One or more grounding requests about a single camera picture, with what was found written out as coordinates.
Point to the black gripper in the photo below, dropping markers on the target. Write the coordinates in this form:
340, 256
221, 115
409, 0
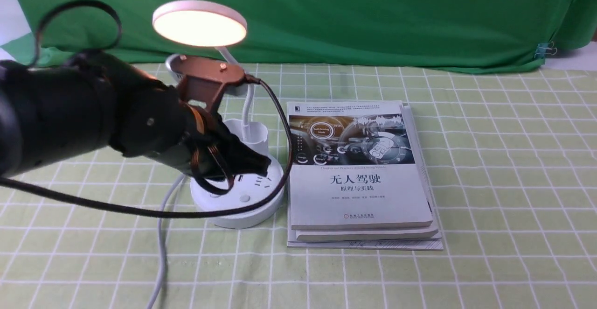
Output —
199, 144

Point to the white desk lamp with sockets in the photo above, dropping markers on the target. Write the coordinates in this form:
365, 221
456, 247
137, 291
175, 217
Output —
201, 23

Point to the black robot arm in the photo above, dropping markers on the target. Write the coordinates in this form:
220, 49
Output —
51, 115

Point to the top book white cover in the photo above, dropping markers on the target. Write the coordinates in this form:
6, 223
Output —
368, 187

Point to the middle book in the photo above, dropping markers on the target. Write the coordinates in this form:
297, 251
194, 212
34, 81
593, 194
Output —
373, 234

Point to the bottom book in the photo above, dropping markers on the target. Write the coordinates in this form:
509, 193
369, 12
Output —
369, 191

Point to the green checkered tablecloth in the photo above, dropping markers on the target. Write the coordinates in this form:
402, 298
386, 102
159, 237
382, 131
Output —
511, 160

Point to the green backdrop cloth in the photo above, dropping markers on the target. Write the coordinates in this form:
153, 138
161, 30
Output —
470, 36

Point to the blue binder clip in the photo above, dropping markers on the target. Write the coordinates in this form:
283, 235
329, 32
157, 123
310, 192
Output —
545, 50

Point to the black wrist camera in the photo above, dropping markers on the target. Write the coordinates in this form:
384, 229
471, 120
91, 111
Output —
206, 80

